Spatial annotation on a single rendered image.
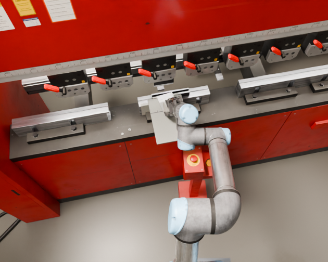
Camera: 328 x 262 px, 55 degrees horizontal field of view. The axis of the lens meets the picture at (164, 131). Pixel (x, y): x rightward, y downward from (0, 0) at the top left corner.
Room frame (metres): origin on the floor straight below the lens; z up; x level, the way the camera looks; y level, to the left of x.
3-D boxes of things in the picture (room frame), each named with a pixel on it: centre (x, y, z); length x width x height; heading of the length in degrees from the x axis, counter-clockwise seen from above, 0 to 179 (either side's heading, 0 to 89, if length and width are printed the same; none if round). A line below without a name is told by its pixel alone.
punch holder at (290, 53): (1.05, -0.57, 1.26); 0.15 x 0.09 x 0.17; 100
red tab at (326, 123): (0.98, -1.04, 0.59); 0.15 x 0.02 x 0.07; 100
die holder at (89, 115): (0.85, 0.54, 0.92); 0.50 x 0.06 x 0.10; 100
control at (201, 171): (0.67, -0.20, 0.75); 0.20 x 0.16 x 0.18; 92
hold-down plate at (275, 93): (1.00, -0.61, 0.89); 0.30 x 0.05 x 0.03; 100
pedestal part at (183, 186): (0.64, -0.21, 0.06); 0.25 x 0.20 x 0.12; 2
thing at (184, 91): (0.96, -0.04, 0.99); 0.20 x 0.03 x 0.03; 100
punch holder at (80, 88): (0.87, 0.42, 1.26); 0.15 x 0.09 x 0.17; 100
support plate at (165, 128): (0.81, -0.03, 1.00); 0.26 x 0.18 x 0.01; 10
